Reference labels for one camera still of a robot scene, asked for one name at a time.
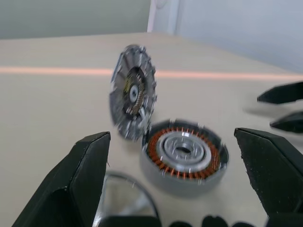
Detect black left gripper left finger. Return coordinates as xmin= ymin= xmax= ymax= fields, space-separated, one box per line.
xmin=11 ymin=131 xmax=111 ymax=227

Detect silver motor rotor disc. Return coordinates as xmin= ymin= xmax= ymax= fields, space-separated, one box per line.
xmin=108 ymin=44 xmax=159 ymax=142

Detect grey motor stator copper windings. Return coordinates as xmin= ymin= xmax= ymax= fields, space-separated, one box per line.
xmin=139 ymin=118 xmax=230 ymax=198

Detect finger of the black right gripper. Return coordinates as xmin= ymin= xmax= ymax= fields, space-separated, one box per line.
xmin=269 ymin=111 xmax=303 ymax=133
xmin=257 ymin=81 xmax=303 ymax=105

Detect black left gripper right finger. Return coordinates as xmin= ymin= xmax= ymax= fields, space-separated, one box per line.
xmin=233 ymin=127 xmax=303 ymax=227

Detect white upright frame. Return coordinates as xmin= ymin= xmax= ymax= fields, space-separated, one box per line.
xmin=146 ymin=0 xmax=183 ymax=34

